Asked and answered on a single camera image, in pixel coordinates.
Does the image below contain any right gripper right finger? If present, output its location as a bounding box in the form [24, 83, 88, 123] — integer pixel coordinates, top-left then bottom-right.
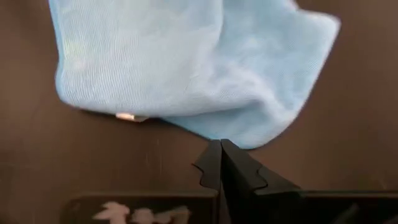
[221, 139, 398, 224]

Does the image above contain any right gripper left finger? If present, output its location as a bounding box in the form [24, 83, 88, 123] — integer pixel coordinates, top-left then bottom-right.
[60, 139, 222, 224]

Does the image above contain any light blue microfiber towel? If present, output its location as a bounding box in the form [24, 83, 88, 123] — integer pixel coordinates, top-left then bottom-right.
[48, 0, 341, 150]

